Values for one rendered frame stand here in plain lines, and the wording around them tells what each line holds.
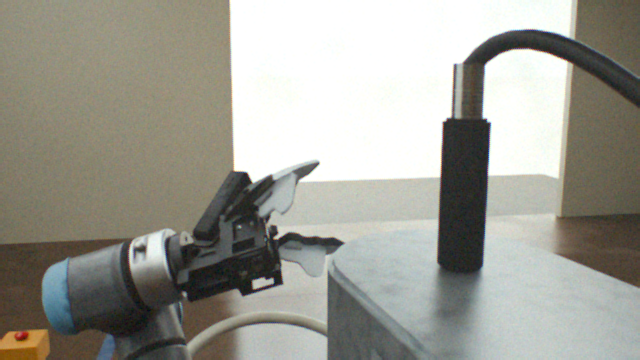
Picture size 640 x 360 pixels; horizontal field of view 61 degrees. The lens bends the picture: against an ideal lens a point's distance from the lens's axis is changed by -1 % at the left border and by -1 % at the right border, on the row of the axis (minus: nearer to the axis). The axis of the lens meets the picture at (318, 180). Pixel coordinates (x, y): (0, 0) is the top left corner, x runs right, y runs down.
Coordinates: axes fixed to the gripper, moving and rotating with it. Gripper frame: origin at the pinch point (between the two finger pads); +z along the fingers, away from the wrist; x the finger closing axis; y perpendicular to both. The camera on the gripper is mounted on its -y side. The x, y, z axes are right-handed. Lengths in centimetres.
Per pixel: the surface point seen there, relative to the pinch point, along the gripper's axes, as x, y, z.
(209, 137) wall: -308, -497, -133
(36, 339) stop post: -74, -60, -101
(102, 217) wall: -340, -454, -280
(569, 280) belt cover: 6.4, 24.0, 16.9
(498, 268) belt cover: 6.1, 20.6, 12.3
